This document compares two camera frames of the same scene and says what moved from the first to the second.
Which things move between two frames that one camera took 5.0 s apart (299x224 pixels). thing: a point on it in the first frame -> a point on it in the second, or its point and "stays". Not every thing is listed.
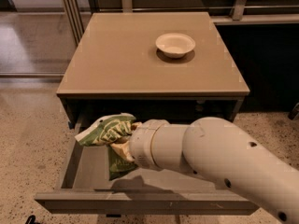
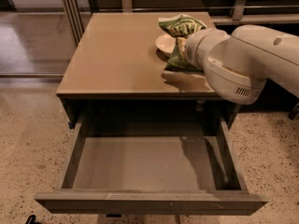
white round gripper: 140,144 -> 192,49
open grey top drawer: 86,188 stays
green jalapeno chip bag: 106,131 -> 179,26
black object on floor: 31,219 stays
